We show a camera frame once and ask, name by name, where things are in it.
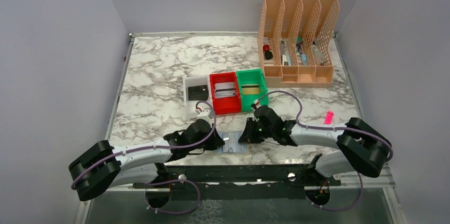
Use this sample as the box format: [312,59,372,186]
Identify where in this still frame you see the red plastic bin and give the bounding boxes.
[209,72,241,115]

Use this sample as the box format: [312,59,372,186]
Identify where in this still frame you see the white plastic bin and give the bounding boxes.
[183,75,212,119]

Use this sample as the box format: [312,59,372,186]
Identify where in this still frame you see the green plastic bin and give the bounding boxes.
[236,68,268,112]

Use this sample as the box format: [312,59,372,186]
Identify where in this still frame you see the silver credit card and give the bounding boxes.
[214,82,236,99]

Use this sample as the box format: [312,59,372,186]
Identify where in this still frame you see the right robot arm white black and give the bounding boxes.
[239,105,393,178]

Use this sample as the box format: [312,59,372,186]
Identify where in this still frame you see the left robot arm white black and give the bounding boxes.
[68,119,225,201]

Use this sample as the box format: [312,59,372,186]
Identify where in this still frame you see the black credit card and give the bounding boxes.
[187,84,209,101]

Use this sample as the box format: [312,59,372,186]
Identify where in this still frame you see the gold credit card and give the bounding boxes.
[241,84,260,95]

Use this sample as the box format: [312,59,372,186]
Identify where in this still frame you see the pink highlighter marker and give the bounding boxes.
[324,111,334,125]

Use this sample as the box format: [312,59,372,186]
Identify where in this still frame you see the red black item in organizer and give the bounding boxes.
[263,44,273,60]

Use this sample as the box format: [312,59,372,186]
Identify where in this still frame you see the stationery items in organizer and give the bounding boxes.
[280,37,328,66]

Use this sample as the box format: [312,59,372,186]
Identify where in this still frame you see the orange mesh file organizer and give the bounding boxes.
[257,0,340,88]

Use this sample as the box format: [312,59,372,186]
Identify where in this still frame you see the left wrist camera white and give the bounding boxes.
[196,108,215,126]

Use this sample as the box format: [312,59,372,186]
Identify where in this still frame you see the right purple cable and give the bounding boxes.
[251,90,394,212]

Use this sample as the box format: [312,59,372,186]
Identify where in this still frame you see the purple cable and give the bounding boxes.
[251,90,394,212]
[71,101,217,216]

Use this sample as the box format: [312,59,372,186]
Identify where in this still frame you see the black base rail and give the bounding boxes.
[133,164,341,201]

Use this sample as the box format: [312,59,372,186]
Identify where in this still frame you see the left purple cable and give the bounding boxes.
[71,101,217,216]

